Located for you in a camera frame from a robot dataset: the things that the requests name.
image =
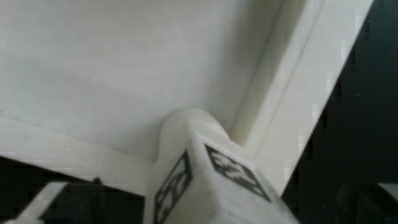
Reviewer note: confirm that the white square tabletop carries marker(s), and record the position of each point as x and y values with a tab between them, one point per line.
108	61

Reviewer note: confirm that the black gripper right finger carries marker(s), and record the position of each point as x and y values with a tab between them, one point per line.
366	204

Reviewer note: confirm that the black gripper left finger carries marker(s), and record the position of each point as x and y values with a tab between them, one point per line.
67	204

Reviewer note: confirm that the white table leg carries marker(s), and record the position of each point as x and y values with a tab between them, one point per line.
208	188

